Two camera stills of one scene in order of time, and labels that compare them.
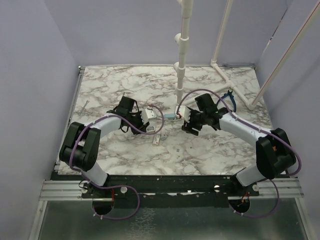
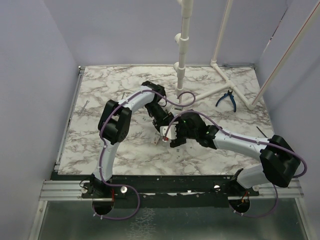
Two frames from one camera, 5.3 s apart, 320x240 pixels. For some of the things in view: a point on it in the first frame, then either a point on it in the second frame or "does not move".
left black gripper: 141,126 to 163,121
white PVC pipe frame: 182,42 does not move
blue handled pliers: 232,97 does not move
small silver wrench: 87,102 does not move
